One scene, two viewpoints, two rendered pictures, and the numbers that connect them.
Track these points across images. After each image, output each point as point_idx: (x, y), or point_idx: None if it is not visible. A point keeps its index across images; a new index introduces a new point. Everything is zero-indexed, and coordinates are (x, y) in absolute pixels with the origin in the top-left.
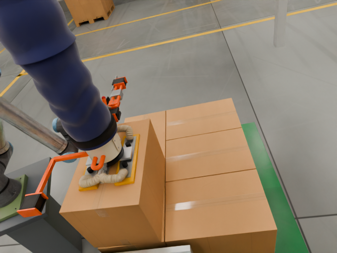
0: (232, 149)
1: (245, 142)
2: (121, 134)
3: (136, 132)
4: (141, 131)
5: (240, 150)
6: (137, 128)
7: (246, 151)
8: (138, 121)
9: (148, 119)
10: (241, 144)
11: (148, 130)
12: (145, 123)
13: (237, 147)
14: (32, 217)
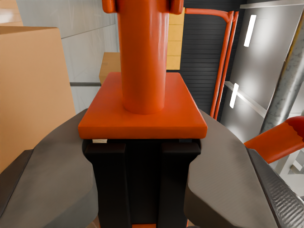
0: (2, 16)
1: (16, 3)
2: (6, 163)
3: (55, 119)
4: (63, 106)
5: (13, 21)
6: (48, 92)
7: (20, 25)
8: (36, 43)
9: (58, 35)
10: (11, 5)
11: (72, 97)
12: (57, 58)
13: (8, 11)
14: None
